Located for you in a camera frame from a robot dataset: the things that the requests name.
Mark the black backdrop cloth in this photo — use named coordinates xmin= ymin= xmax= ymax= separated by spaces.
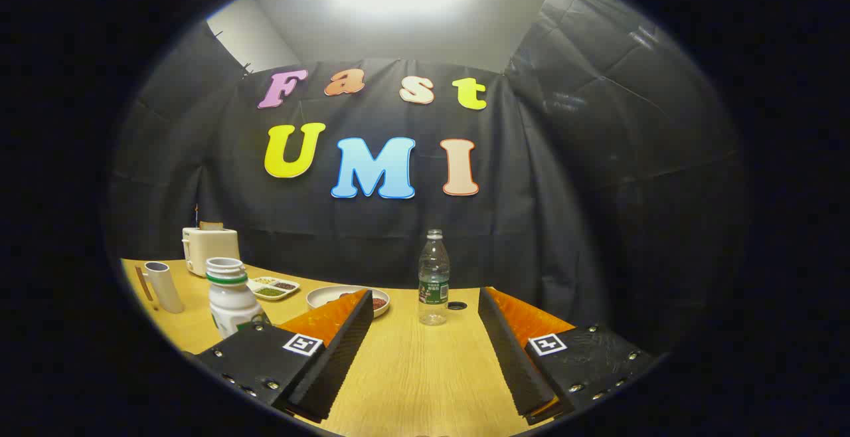
xmin=106 ymin=0 xmax=748 ymax=358

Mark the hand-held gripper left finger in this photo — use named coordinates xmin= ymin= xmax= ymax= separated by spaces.
xmin=183 ymin=289 xmax=375 ymax=423

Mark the cream toaster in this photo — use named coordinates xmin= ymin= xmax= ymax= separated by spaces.
xmin=182 ymin=226 xmax=241 ymax=277

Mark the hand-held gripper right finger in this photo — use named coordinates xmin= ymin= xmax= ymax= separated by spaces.
xmin=478 ymin=286 xmax=658 ymax=426

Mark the white juice bottle green ring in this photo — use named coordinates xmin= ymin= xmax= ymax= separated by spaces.
xmin=206 ymin=258 xmax=270 ymax=339

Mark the wooden table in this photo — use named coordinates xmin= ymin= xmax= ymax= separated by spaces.
xmin=121 ymin=258 xmax=578 ymax=437

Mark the white divided dish with beans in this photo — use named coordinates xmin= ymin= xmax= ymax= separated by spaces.
xmin=247 ymin=276 xmax=301 ymax=302

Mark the clear plastic water bottle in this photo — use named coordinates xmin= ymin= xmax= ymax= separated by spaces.
xmin=418 ymin=229 xmax=451 ymax=326

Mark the white plate with red beans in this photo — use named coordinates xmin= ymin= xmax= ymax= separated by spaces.
xmin=306 ymin=285 xmax=391 ymax=319

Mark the white cup wooden handle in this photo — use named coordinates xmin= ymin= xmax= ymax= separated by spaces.
xmin=136 ymin=262 xmax=185 ymax=314

